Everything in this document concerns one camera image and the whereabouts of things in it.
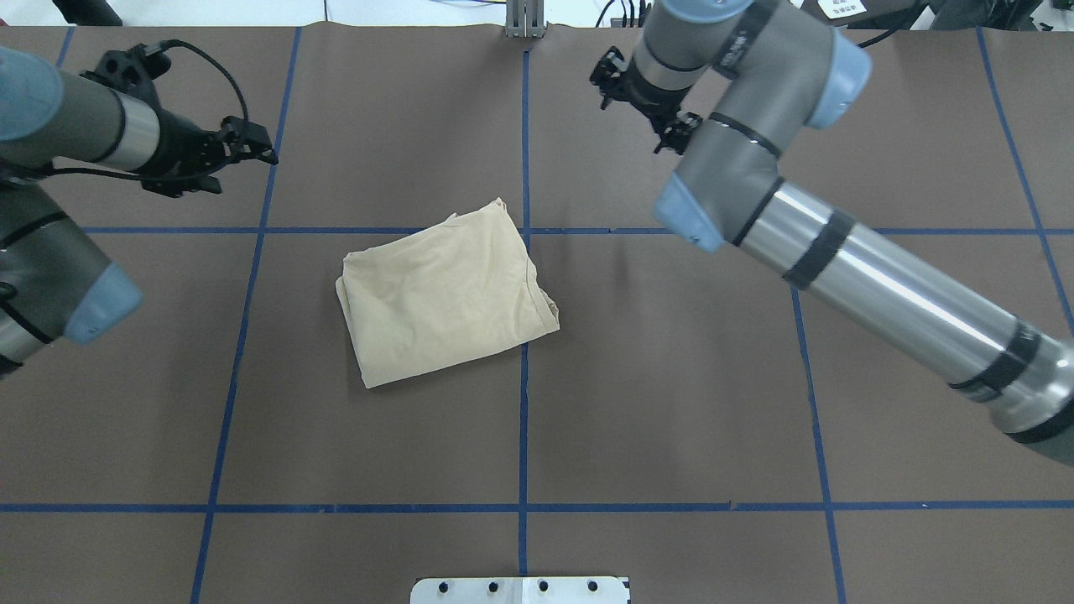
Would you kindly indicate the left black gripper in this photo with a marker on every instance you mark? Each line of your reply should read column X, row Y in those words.
column 177, row 148

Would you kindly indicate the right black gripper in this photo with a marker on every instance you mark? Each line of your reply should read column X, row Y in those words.
column 647, row 95

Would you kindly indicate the cream long-sleeve graphic shirt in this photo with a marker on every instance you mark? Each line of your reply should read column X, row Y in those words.
column 459, row 291

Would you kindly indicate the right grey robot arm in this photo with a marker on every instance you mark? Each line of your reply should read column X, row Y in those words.
column 728, row 85

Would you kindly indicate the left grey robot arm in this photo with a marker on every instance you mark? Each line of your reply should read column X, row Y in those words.
column 106, row 122

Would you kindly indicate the aluminium frame post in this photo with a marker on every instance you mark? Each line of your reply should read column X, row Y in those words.
column 525, row 19

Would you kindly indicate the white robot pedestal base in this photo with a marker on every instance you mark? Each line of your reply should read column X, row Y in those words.
column 519, row 589

